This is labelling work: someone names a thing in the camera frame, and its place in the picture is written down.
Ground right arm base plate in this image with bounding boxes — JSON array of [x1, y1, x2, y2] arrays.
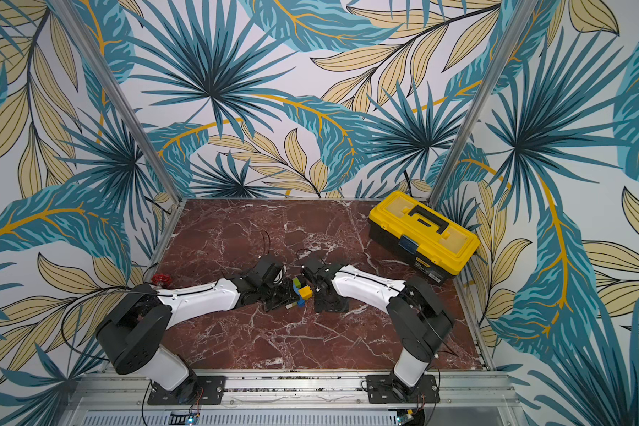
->
[[366, 374, 440, 404]]

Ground red emergency stop button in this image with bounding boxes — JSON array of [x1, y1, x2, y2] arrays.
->
[[150, 273, 173, 289]]

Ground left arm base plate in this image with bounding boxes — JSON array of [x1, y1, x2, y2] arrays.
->
[[147, 376, 226, 406]]

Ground yellow lego brick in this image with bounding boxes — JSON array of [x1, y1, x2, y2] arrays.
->
[[298, 286, 313, 300]]

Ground aluminium front rail frame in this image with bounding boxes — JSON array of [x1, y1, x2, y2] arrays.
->
[[57, 370, 528, 425]]

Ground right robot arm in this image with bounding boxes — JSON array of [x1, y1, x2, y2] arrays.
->
[[301, 257, 454, 396]]

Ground yellow black toolbox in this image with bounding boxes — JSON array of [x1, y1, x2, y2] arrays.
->
[[368, 191, 480, 284]]

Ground long light blue lego brick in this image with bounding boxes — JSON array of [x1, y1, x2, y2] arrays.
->
[[292, 280, 305, 307]]

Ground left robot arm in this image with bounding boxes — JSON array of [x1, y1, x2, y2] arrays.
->
[[95, 255, 296, 403]]

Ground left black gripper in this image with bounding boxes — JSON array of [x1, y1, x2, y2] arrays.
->
[[259, 277, 301, 310]]

